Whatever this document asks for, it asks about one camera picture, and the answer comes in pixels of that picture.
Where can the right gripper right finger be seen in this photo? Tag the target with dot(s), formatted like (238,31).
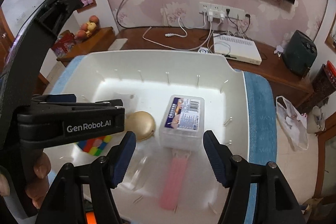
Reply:
(219,156)

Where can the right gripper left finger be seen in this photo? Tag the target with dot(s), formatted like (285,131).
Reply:
(122,158)

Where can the clear toothpick box blue label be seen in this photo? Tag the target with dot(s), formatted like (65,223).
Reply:
(183,123)

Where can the person left hand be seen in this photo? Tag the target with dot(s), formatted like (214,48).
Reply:
(33,166)

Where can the clear small plastic box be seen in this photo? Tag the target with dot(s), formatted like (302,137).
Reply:
(137,172)

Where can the colourful rubik cube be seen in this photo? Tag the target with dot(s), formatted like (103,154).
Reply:
(94,146)

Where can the gold round compact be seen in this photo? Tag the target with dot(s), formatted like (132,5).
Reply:
(142,124)

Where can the orange round container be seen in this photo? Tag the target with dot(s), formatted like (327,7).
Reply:
(91,217)

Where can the blue fluffy mat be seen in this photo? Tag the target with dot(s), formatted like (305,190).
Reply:
(238,107)

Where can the white plastic bag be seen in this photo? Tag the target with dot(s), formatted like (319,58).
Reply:
(293,124)

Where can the white round device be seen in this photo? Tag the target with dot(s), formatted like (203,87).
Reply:
(203,50)

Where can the white set-top box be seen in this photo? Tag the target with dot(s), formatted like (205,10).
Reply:
(237,49)

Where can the fruit pile bowl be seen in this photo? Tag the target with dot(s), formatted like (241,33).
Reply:
(88,29)

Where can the white card on cabinet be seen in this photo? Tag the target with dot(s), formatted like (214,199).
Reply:
(117,44)

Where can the dark green speaker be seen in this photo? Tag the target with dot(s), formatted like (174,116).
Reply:
(299,54)

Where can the white wall power strip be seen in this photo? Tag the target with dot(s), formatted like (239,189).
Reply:
(220,11)

